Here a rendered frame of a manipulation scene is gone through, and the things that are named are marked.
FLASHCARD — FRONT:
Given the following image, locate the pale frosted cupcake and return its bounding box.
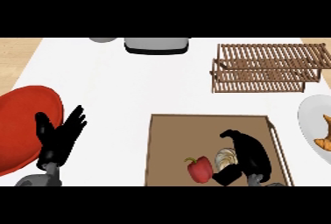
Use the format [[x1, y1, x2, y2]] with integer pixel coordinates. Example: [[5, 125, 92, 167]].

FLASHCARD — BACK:
[[215, 147, 240, 173]]

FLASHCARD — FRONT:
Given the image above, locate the white round plate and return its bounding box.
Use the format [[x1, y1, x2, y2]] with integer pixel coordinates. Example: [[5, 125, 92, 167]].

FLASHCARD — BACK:
[[296, 94, 331, 166]]

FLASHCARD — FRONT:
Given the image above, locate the grey and black appliance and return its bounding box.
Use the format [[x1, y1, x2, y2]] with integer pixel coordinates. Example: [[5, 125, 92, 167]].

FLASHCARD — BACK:
[[123, 38, 193, 55]]

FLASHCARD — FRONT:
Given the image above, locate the grey round object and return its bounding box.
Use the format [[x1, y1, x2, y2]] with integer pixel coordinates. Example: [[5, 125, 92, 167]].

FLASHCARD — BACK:
[[88, 38, 120, 44]]

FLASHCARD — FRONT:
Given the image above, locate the golden croissant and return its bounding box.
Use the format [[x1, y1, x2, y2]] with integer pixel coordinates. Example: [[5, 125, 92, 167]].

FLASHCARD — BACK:
[[314, 114, 331, 152]]

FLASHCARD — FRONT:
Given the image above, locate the brown wooden tray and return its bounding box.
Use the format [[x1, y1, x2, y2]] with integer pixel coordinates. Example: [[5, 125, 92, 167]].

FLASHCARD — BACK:
[[144, 113, 296, 187]]

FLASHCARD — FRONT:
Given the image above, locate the red round plate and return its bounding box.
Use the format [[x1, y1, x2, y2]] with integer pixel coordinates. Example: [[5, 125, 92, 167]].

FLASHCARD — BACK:
[[0, 85, 65, 177]]

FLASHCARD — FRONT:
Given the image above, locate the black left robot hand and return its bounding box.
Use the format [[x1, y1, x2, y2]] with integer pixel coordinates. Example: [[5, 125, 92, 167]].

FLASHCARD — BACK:
[[34, 104, 89, 172]]

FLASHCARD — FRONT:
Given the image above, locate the red bell pepper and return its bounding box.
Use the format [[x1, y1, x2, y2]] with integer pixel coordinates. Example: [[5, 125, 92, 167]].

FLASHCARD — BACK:
[[184, 156, 215, 184]]

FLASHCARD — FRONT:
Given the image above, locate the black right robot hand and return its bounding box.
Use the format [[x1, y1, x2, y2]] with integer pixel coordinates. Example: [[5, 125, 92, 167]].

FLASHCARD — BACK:
[[212, 129, 274, 186]]

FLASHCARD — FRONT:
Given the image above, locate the brown wooden tiered shelf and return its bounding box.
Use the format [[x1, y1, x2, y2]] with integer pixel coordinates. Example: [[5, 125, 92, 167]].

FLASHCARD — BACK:
[[210, 43, 331, 94]]

